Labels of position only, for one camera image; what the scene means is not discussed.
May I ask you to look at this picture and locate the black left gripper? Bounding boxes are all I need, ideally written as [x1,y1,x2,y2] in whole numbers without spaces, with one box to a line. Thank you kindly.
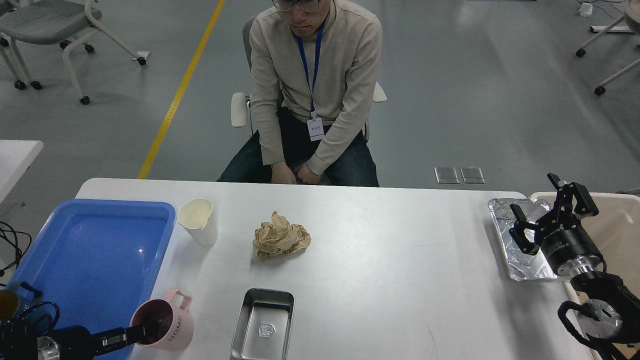
[47,325,147,360]

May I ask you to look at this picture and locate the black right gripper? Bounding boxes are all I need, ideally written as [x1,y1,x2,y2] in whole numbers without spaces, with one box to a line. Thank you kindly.
[509,173,604,277]

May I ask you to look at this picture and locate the pink HOME mug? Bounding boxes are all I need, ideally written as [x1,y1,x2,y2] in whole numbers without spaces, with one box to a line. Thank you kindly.
[129,288,195,351]

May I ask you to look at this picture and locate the stainless steel rectangular tray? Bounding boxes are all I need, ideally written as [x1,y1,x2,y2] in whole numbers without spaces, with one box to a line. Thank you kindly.
[230,288,295,360]

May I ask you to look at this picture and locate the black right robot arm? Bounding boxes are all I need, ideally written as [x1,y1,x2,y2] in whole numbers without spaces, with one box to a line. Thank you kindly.
[509,173,640,360]

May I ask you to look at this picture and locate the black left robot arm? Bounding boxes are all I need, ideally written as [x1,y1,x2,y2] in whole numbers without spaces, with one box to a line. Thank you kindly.
[1,301,159,360]

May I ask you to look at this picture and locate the aluminium foil tray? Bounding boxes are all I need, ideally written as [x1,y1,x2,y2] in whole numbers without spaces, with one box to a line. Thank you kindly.
[487,198,570,282]

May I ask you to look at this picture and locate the blue plastic tray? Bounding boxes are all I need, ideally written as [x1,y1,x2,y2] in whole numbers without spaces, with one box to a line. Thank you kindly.
[10,199,176,334]

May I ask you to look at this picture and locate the right metal floor plate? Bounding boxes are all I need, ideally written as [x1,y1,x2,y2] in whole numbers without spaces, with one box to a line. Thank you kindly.
[460,166,486,184]

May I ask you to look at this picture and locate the metal floor plate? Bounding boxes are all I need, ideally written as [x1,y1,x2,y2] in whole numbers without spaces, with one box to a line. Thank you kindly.
[460,166,486,184]
[434,166,460,185]

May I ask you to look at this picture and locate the dark blue HOME mug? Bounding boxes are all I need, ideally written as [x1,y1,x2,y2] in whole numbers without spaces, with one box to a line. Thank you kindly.
[0,281,43,321]

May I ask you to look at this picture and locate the left metal floor plate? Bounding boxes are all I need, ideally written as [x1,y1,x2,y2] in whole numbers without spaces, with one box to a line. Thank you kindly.
[434,166,460,185]

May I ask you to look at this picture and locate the white paper cup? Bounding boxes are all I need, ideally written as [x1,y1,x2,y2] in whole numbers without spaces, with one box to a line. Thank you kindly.
[177,198,218,247]

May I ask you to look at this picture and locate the crumpled brown paper ball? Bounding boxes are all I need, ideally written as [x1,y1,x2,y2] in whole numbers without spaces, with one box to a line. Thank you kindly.
[253,210,312,261]

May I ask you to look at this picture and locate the white side table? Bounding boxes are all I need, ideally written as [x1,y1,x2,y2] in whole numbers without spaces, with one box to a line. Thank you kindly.
[0,139,44,202]

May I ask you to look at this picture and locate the white power adapter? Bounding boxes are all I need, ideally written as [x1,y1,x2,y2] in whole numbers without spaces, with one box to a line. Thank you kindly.
[578,0,594,18]

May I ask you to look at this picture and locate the white wheeled chair right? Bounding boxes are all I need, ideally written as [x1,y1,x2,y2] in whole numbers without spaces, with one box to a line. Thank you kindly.
[575,0,640,97]

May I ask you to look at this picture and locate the seated man in beige sweater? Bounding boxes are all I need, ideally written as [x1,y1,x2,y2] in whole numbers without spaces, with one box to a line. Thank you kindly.
[219,0,383,187]

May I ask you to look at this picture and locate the grey wheeled chair left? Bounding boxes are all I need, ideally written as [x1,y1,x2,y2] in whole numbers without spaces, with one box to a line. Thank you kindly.
[0,0,147,105]

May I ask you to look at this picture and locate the black cables at left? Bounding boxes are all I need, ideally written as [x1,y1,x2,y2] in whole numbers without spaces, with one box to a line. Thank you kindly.
[0,221,32,278]

